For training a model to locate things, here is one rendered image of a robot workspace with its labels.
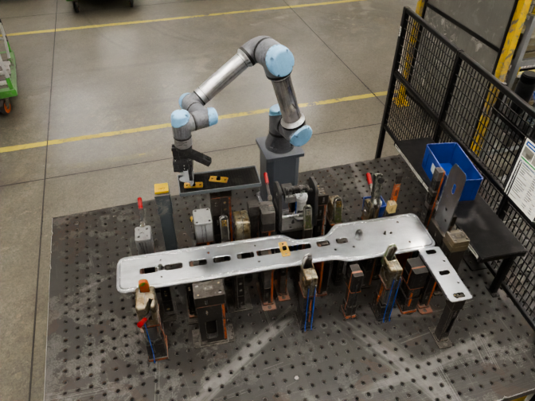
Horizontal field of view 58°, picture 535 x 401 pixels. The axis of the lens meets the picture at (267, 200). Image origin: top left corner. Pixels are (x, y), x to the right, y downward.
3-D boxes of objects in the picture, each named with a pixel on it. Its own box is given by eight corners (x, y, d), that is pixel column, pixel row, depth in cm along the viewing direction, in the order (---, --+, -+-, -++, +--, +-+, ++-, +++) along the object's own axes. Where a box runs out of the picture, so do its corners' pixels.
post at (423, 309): (420, 314, 219) (435, 274, 200) (410, 296, 227) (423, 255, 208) (433, 312, 220) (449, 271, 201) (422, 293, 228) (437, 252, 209)
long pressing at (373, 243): (115, 300, 189) (115, 297, 188) (117, 258, 205) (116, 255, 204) (438, 247, 212) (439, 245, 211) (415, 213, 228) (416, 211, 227)
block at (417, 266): (400, 317, 219) (412, 276, 200) (389, 297, 227) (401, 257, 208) (419, 313, 220) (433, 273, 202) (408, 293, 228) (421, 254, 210)
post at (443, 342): (439, 349, 206) (457, 308, 187) (427, 328, 214) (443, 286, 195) (452, 346, 207) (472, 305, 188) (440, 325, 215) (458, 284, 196)
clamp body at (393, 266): (374, 325, 215) (388, 275, 192) (365, 305, 224) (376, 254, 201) (393, 322, 216) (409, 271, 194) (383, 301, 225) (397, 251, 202)
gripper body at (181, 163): (175, 163, 212) (172, 140, 204) (194, 162, 212) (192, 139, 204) (173, 173, 206) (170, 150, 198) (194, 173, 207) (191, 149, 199)
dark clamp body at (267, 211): (259, 274, 237) (259, 218, 212) (253, 255, 246) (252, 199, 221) (279, 271, 238) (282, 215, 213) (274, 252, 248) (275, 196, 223)
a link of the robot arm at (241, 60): (256, 22, 207) (171, 97, 206) (270, 31, 200) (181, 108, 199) (267, 42, 216) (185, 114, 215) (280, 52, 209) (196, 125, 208)
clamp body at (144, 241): (145, 296, 226) (131, 243, 202) (144, 278, 234) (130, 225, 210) (165, 293, 227) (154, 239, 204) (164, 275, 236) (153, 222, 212)
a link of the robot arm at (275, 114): (283, 120, 251) (284, 97, 242) (298, 133, 242) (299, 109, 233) (263, 126, 246) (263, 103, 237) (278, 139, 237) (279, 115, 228)
